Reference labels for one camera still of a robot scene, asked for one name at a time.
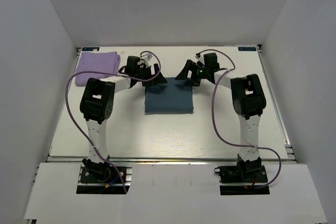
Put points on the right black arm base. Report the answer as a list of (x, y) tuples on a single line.
[(246, 178)]

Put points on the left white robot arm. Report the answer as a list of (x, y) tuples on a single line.
[(97, 101)]

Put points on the dark teal t-shirt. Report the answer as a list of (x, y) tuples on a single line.
[(174, 97)]

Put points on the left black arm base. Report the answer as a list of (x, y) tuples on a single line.
[(102, 179)]

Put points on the folded lavender t-shirt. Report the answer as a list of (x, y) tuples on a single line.
[(105, 63)]

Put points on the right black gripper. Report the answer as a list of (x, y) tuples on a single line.
[(190, 65)]

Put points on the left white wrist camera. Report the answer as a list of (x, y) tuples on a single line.
[(144, 59)]

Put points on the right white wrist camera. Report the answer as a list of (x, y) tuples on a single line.
[(200, 58)]

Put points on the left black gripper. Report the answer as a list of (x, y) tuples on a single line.
[(159, 79)]

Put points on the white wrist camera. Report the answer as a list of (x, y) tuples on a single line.
[(200, 58), (144, 59)]

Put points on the blue table sticker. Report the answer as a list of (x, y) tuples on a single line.
[(90, 49), (247, 49)]

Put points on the left blue table sticker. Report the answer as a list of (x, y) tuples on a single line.
[(90, 49)]

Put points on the right blue table sticker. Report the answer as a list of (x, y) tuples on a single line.
[(247, 49)]

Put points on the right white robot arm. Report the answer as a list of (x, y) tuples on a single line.
[(248, 98)]

